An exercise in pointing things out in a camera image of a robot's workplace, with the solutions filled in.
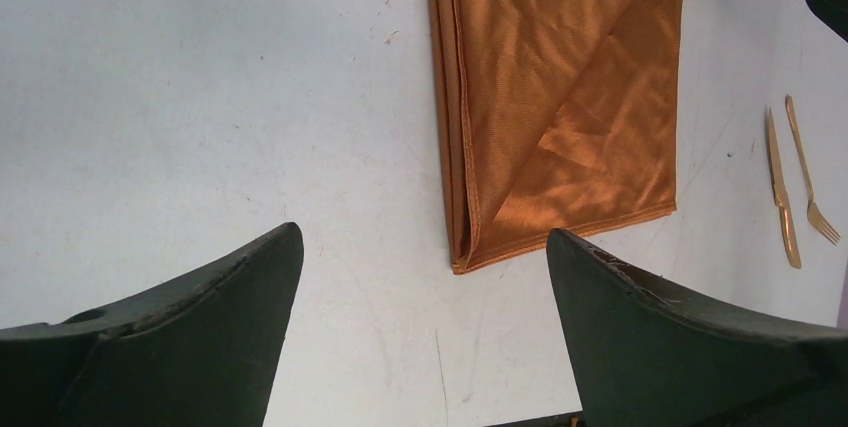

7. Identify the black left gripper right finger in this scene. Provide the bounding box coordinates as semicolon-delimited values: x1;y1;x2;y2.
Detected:
546;229;847;426

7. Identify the orange cloth napkin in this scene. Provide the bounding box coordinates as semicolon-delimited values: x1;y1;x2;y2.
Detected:
429;0;683;275

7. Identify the gold fork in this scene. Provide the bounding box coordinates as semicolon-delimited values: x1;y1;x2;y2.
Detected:
785;94;841;245

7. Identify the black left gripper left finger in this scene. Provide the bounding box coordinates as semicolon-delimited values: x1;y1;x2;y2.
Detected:
1;223;304;426

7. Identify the gold knife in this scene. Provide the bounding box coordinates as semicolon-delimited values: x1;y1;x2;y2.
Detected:
765;108;802;269

